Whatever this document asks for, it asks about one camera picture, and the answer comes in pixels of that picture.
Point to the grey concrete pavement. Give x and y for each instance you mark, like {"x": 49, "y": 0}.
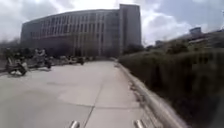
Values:
{"x": 83, "y": 90}

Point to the large grey building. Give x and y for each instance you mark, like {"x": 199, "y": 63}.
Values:
{"x": 86, "y": 31}

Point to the pale concrete kerb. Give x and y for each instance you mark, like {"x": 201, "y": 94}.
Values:
{"x": 156, "y": 105}

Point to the robot's own part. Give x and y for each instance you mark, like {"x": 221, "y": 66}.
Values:
{"x": 139, "y": 124}
{"x": 74, "y": 124}

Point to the dark green hedge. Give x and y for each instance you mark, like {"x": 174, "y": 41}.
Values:
{"x": 180, "y": 76}

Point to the row of parked two-wheelers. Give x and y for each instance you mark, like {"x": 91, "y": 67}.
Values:
{"x": 26, "y": 63}

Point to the building with blue roof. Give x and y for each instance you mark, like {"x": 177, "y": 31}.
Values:
{"x": 195, "y": 32}

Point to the row of trees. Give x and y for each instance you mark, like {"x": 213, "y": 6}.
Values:
{"x": 10, "y": 50}

